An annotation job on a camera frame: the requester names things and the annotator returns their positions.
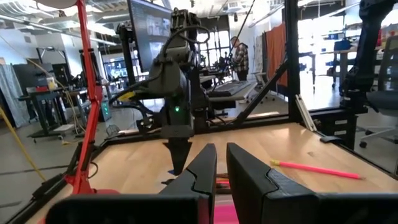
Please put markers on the long pink highlighter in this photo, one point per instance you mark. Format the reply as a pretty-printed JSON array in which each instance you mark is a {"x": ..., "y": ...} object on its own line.
[{"x": 311, "y": 169}]

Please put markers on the grey office chair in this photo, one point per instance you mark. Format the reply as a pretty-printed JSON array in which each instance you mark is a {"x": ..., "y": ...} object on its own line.
[{"x": 384, "y": 101}]

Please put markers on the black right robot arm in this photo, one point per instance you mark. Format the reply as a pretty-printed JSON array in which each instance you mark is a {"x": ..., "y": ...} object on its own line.
[{"x": 168, "y": 74}]

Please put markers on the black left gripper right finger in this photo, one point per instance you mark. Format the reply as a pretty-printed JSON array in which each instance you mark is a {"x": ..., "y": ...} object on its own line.
[{"x": 261, "y": 193}]

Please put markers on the red desk lamp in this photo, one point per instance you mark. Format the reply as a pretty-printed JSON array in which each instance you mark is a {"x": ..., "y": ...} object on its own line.
[{"x": 93, "y": 99}]

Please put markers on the pink pencil box lid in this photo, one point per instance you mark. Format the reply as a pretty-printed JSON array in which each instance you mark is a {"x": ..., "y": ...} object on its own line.
[{"x": 225, "y": 216}]

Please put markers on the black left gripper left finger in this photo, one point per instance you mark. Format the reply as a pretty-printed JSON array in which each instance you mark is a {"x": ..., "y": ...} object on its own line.
[{"x": 203, "y": 174}]

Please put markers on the black table frame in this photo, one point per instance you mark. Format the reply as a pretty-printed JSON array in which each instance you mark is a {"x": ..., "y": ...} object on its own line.
[{"x": 292, "y": 62}]

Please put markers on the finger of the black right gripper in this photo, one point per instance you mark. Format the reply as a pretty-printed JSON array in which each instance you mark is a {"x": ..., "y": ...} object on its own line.
[{"x": 178, "y": 152}]

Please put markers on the large computer monitor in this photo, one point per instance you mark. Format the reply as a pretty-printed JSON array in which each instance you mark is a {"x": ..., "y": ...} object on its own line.
[{"x": 149, "y": 31}]

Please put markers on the black standing desk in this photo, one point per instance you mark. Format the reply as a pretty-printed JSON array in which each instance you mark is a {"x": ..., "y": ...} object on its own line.
[{"x": 43, "y": 96}]

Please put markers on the black drawer unit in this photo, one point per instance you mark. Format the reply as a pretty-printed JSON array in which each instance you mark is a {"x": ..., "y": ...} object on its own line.
[{"x": 335, "y": 127}]

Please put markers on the black articulated stand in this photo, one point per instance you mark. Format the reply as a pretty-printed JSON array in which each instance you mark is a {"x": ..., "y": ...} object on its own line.
[{"x": 363, "y": 62}]

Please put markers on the pale grey curtain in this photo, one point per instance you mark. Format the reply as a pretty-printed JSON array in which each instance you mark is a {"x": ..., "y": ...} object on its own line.
[{"x": 12, "y": 93}]

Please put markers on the aluminium extrusion bar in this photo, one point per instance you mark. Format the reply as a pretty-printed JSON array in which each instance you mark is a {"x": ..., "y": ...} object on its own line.
[{"x": 304, "y": 112}]

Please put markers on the person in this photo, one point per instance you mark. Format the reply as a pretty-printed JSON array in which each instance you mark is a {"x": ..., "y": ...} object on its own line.
[{"x": 241, "y": 59}]

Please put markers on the grey desk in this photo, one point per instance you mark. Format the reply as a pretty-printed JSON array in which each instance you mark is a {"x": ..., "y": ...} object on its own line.
[{"x": 236, "y": 98}]

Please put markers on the orange fabric panel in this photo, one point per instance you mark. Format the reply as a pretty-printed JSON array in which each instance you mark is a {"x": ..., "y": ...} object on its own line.
[{"x": 276, "y": 53}]

